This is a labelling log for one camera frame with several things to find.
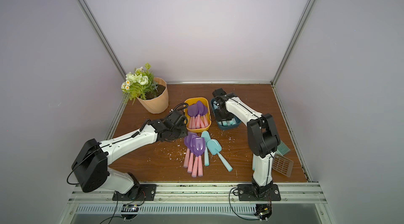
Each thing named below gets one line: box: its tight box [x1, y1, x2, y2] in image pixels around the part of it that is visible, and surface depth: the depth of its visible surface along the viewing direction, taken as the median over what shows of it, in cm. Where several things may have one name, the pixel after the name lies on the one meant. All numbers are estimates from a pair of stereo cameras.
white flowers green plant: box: [120, 62, 159, 106], surface depth 82 cm
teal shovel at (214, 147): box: [206, 138, 234, 172], surface depth 89 cm
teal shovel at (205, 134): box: [200, 130, 211, 167], surface depth 87 cm
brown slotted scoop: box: [271, 154, 294, 178], surface depth 81 cm
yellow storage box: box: [184, 96, 212, 132], surface depth 105 cm
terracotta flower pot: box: [136, 77, 169, 115], surface depth 96 cm
